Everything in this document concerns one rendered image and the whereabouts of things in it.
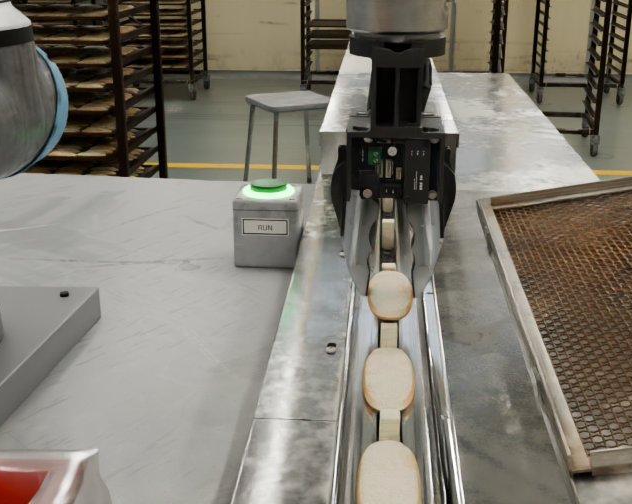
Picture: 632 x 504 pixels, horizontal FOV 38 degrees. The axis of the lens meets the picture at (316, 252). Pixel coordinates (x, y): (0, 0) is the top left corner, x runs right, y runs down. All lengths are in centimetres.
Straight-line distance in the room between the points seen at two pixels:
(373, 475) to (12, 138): 43
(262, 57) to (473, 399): 719
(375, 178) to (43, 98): 32
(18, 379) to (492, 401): 36
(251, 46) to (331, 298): 708
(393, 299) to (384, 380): 10
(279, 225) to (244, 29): 689
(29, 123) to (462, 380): 42
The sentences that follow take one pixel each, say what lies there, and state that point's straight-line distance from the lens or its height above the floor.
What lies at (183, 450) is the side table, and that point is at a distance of 67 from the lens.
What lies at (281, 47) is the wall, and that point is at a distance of 782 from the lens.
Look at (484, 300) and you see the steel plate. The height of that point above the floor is 82.
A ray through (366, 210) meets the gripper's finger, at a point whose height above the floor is 95.
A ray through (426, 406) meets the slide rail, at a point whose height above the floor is 85.
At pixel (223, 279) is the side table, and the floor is 82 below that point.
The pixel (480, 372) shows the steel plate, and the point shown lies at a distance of 78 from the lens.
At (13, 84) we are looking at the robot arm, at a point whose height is 104.
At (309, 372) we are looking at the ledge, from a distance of 67.
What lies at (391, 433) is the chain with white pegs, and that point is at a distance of 60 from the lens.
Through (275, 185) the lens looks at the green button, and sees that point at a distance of 99.
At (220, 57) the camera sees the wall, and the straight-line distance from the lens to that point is 790.
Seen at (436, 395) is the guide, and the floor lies 86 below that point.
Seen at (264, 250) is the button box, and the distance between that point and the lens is 99.
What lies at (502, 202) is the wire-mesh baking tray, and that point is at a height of 90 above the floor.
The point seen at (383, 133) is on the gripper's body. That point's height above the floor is 103.
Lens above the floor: 116
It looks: 19 degrees down
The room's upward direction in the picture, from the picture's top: straight up
